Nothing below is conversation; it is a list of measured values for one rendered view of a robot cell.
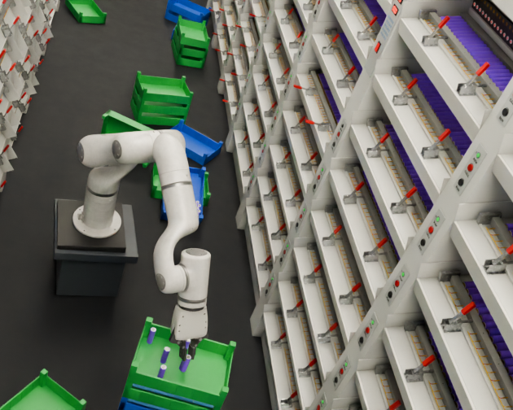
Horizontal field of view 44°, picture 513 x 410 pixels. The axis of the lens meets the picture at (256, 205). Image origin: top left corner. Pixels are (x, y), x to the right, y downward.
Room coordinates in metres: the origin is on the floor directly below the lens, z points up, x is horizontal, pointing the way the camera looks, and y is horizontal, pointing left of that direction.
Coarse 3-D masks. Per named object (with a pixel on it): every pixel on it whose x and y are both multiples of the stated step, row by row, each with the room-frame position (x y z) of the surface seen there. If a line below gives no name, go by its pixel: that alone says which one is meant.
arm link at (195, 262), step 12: (192, 252) 1.32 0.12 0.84; (204, 252) 1.34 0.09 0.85; (180, 264) 1.29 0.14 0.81; (192, 264) 1.28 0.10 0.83; (204, 264) 1.30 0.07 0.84; (192, 276) 1.27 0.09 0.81; (204, 276) 1.29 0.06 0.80; (192, 288) 1.26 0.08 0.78; (204, 288) 1.28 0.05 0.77; (192, 300) 1.25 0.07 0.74
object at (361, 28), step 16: (336, 0) 2.46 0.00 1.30; (352, 0) 2.47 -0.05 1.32; (368, 0) 2.45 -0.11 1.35; (336, 16) 2.40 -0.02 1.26; (352, 16) 2.32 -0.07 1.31; (368, 16) 2.28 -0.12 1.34; (384, 16) 2.30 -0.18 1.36; (352, 32) 2.19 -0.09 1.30; (368, 32) 2.14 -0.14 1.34; (368, 48) 1.98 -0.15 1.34
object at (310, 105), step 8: (304, 64) 2.56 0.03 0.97; (312, 64) 2.57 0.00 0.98; (296, 72) 2.55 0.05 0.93; (304, 72) 2.56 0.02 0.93; (320, 72) 2.59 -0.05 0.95; (296, 80) 2.54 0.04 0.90; (304, 80) 2.51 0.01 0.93; (304, 96) 2.38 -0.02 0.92; (312, 96) 2.38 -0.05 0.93; (304, 104) 2.37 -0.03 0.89; (312, 104) 2.32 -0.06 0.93; (312, 112) 2.26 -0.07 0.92; (320, 112) 2.26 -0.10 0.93; (312, 120) 2.21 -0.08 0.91; (320, 120) 2.20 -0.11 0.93; (312, 128) 2.20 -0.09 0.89; (320, 136) 2.10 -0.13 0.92; (328, 136) 2.10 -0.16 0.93; (320, 144) 2.05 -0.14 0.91; (328, 144) 1.99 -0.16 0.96; (320, 152) 2.05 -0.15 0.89
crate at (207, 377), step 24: (144, 336) 1.35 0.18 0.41; (168, 336) 1.37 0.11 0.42; (144, 360) 1.26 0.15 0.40; (168, 360) 1.29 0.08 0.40; (192, 360) 1.33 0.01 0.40; (216, 360) 1.36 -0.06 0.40; (144, 384) 1.17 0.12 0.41; (168, 384) 1.18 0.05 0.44; (192, 384) 1.24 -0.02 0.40; (216, 384) 1.27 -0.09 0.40
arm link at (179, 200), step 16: (176, 192) 1.41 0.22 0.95; (192, 192) 1.45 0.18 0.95; (176, 208) 1.38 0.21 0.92; (192, 208) 1.41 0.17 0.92; (176, 224) 1.35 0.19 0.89; (192, 224) 1.37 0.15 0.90; (160, 240) 1.31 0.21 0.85; (176, 240) 1.31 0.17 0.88; (160, 256) 1.26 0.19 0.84; (160, 272) 1.23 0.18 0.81; (176, 272) 1.25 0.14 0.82; (160, 288) 1.22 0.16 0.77; (176, 288) 1.22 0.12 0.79
